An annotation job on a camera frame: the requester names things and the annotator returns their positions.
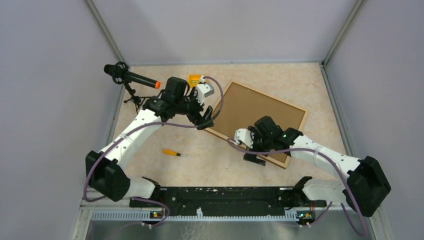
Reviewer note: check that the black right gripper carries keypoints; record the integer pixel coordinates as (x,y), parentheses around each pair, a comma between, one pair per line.
(253,157)

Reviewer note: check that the yellow plastic box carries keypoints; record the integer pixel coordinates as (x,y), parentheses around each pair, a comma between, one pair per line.
(193,80)

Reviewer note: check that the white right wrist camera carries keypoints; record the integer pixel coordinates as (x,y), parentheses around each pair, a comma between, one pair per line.
(243,136)

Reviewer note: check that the black microphone orange tip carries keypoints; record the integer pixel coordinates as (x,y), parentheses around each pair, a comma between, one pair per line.
(121,75)

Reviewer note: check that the orange handled screwdriver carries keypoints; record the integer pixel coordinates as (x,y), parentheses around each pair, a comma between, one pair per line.
(174,153)

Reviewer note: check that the wooden picture frame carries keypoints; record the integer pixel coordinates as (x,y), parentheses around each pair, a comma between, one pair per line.
(243,106)

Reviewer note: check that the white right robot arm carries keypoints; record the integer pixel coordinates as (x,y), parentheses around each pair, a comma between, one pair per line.
(360,182)

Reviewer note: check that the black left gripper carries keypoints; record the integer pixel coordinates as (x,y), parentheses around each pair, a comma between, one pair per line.
(196,117)

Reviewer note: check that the aluminium front rail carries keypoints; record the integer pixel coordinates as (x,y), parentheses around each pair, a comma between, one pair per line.
(133,218)

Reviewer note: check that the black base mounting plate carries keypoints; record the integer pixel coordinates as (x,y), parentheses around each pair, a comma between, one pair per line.
(243,201)

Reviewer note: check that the black mini tripod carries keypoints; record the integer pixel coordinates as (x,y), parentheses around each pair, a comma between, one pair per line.
(138,101)

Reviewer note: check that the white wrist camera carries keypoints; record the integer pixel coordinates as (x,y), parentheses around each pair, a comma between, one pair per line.
(243,136)
(204,90)

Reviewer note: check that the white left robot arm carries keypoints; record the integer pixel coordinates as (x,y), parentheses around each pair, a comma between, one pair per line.
(105,170)

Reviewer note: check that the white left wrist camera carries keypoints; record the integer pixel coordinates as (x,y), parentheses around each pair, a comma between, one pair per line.
(204,90)

